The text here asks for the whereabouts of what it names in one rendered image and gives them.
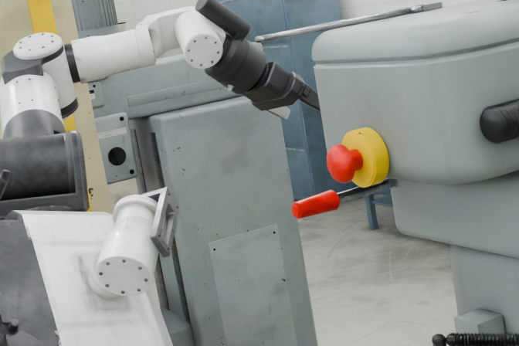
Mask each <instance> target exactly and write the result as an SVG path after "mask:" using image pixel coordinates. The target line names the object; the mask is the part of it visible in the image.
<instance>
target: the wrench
mask: <svg viewBox="0 0 519 346"><path fill-rule="evenodd" d="M442 7H443V5H442V2H437V3H432V4H428V5H425V4H422V5H414V6H410V7H406V8H399V9H396V10H392V11H388V12H380V13H375V14H374V13H372V14H371V15H370V14H368V15H364V16H360V17H355V18H351V19H344V20H340V21H335V22H328V23H324V24H320V25H312V26H308V27H303V28H299V29H291V30H287V31H283V32H276V33H272V34H268V35H264V36H257V37H256V38H255V41H256V42H257V43H259V42H270V41H274V40H278V39H286V38H290V37H294V36H302V35H306V34H310V33H314V32H321V31H325V30H329V29H336V28H340V27H345V26H349V25H356V24H360V23H364V22H372V21H376V20H380V19H387V18H391V17H396V16H400V15H407V14H412V13H417V12H425V11H429V10H433V9H438V8H442Z"/></svg>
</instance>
